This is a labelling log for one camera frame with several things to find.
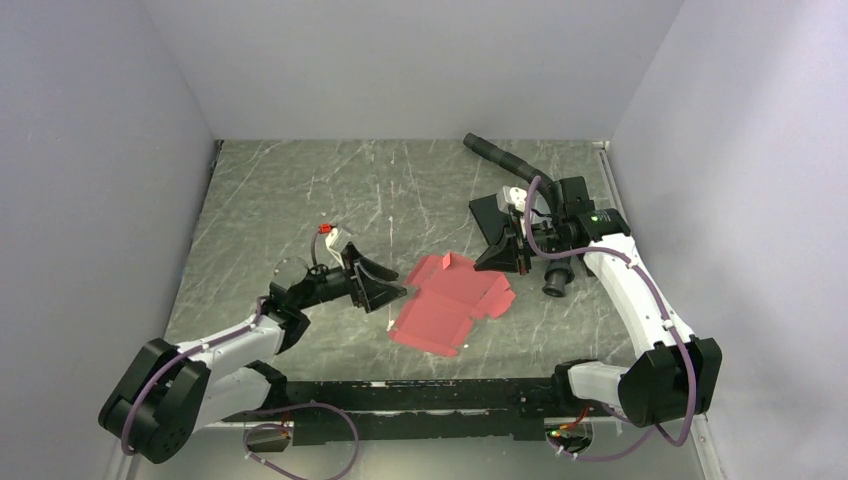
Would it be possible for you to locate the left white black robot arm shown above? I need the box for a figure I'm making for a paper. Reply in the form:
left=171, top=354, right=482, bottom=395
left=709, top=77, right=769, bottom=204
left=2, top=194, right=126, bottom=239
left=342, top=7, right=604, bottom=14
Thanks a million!
left=97, top=243, right=407, bottom=464

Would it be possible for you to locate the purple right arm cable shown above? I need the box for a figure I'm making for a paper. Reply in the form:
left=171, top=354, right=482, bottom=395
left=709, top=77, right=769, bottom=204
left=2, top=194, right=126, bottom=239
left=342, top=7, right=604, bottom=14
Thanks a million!
left=523, top=175, right=700, bottom=464

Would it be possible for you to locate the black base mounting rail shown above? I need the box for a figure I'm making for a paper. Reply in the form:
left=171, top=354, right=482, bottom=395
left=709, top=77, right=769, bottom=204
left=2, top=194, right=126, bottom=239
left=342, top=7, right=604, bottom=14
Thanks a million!
left=226, top=377, right=607, bottom=446

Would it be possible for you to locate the black corrugated hose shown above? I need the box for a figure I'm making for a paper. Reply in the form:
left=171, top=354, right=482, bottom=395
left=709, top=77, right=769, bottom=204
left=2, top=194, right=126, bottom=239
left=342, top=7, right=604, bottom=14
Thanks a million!
left=462, top=132, right=578, bottom=299

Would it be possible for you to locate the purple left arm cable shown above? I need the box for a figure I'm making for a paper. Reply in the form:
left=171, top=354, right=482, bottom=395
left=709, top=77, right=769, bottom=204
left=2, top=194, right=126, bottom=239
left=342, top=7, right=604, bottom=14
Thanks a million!
left=119, top=228, right=333, bottom=458

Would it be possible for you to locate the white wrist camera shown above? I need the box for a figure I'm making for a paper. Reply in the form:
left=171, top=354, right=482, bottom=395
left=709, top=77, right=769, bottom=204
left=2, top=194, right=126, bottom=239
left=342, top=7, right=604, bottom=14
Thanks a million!
left=496, top=186, right=527, bottom=213
left=318, top=223, right=354, bottom=265

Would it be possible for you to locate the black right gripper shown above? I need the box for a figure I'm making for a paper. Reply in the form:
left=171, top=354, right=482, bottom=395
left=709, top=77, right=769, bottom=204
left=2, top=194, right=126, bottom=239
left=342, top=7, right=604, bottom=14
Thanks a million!
left=474, top=215, right=572, bottom=275

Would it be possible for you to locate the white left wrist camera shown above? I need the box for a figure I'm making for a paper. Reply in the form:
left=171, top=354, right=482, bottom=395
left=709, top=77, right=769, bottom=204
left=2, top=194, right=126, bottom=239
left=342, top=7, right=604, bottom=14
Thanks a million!
left=318, top=223, right=354, bottom=265

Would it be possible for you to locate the black flat device box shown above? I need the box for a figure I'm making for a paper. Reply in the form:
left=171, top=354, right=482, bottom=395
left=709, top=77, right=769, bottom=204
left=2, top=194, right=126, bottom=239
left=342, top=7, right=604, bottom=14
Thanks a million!
left=468, top=194, right=521, bottom=248

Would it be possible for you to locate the aluminium frame rail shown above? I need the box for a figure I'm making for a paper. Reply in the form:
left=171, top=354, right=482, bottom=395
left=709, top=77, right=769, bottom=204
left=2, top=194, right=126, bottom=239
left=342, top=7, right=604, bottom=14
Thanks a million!
left=592, top=140, right=723, bottom=480

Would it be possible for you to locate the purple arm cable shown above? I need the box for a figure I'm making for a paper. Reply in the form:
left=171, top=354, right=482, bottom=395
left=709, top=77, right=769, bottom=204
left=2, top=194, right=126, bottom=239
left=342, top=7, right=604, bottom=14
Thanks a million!
left=523, top=175, right=700, bottom=464
left=119, top=228, right=333, bottom=458

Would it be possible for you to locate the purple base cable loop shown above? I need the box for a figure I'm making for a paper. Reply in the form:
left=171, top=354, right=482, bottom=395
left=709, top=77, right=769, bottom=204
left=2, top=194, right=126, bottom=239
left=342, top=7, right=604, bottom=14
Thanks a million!
left=242, top=405, right=360, bottom=480

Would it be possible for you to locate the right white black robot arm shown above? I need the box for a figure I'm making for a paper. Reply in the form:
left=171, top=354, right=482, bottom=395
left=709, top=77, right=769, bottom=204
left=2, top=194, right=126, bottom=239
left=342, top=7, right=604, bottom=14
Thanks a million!
left=469, top=177, right=722, bottom=427

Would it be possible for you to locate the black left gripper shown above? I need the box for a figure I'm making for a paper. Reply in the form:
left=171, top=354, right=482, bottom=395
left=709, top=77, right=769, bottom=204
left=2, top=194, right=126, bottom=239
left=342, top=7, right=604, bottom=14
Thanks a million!
left=296, top=242, right=407, bottom=313

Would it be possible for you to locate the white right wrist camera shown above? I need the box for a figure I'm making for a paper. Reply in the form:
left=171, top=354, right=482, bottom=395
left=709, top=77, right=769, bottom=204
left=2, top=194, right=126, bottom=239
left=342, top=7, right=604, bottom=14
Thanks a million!
left=496, top=186, right=527, bottom=213

